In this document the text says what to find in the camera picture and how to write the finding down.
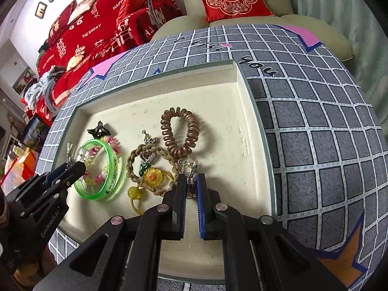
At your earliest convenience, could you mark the grey checked tablecloth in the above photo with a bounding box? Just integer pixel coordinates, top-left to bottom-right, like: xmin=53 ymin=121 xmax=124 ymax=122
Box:
xmin=36 ymin=24 xmax=382 ymax=291

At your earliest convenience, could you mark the beige braided bracelet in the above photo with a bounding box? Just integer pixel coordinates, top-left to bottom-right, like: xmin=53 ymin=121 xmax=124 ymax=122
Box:
xmin=126 ymin=145 xmax=182 ymax=197

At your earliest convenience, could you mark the pale green armchair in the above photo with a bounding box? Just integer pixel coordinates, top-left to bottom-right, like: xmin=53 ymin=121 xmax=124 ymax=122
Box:
xmin=150 ymin=0 xmax=355 ymax=63

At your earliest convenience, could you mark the grey knitted cloth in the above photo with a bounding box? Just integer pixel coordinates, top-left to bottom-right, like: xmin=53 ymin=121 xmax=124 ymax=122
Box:
xmin=24 ymin=65 xmax=65 ymax=113

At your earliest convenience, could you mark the grey jewelry tray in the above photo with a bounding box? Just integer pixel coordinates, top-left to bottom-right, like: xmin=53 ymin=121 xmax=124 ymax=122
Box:
xmin=36 ymin=59 xmax=284 ymax=285

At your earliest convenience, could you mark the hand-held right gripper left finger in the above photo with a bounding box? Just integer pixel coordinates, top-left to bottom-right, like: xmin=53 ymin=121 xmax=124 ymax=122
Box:
xmin=32 ymin=174 xmax=187 ymax=291

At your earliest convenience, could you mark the black hair clip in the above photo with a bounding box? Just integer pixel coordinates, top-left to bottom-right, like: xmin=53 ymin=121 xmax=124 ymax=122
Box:
xmin=87 ymin=121 xmax=111 ymax=136

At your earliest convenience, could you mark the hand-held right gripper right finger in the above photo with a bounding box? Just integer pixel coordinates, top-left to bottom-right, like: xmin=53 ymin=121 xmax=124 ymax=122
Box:
xmin=194 ymin=173 xmax=349 ymax=291

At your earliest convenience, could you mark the small picture frame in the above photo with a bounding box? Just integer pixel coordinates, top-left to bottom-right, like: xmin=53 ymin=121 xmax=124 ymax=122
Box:
xmin=35 ymin=1 xmax=48 ymax=19

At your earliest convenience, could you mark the yellow flower hair tie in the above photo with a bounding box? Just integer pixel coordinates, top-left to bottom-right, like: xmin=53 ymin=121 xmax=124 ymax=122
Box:
xmin=127 ymin=164 xmax=175 ymax=216

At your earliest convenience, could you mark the brown spiral hair tie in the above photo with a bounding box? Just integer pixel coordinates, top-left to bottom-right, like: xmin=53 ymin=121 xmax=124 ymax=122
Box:
xmin=160 ymin=107 xmax=201 ymax=158

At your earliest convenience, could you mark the photo printed pillow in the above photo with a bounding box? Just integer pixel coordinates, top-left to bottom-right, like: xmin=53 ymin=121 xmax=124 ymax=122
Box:
xmin=67 ymin=0 xmax=101 ymax=25

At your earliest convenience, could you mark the pale green curtain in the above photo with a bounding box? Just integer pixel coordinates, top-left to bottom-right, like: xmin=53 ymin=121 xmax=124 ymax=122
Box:
xmin=279 ymin=0 xmax=388 ymax=122

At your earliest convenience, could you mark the pink yellow beaded bracelet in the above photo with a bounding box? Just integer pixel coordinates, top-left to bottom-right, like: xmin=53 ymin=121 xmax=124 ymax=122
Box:
xmin=80 ymin=136 xmax=122 ymax=185

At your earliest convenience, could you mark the silver earring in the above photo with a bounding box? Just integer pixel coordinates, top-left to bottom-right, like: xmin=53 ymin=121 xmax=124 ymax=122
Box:
xmin=140 ymin=130 xmax=159 ymax=166

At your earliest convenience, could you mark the green translucent bangle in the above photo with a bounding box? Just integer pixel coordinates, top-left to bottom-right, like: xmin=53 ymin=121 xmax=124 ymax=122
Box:
xmin=73 ymin=138 xmax=124 ymax=202

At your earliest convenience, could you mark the red printed blanket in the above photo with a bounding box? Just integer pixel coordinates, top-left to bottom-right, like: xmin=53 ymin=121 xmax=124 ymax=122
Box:
xmin=36 ymin=0 xmax=184 ymax=119

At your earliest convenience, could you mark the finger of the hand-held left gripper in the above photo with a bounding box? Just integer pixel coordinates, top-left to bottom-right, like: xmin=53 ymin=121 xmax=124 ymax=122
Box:
xmin=6 ymin=161 xmax=74 ymax=203
xmin=20 ymin=161 xmax=87 ymax=218

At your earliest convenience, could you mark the silver rhinestone clip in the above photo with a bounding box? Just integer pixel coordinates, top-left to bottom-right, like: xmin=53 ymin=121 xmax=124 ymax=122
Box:
xmin=178 ymin=158 xmax=199 ymax=200

